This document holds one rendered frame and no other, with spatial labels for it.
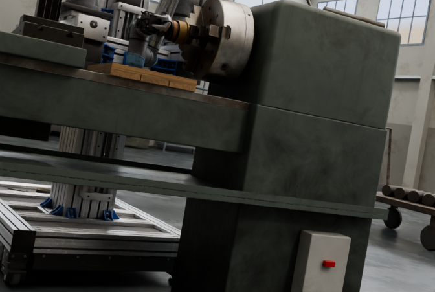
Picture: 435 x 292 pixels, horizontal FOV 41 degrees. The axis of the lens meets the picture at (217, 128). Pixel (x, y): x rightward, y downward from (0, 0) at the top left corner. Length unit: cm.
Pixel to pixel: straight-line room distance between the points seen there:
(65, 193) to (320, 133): 127
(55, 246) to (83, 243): 12
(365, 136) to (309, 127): 26
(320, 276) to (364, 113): 64
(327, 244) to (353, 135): 43
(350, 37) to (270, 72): 37
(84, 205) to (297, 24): 136
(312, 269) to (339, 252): 13
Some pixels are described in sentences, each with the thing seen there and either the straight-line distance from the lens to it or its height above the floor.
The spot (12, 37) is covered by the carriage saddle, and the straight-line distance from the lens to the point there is 179.
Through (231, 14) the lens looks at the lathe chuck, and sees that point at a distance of 210.
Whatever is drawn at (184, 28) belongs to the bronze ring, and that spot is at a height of 109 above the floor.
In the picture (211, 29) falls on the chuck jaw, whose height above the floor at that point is 109.
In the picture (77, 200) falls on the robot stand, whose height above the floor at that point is 31.
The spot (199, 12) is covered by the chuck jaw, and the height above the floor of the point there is 118.
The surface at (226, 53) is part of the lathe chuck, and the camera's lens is 207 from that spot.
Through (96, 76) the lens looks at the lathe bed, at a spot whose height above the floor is 85.
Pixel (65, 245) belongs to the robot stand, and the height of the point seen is 18.
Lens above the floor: 75
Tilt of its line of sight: level
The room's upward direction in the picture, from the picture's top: 10 degrees clockwise
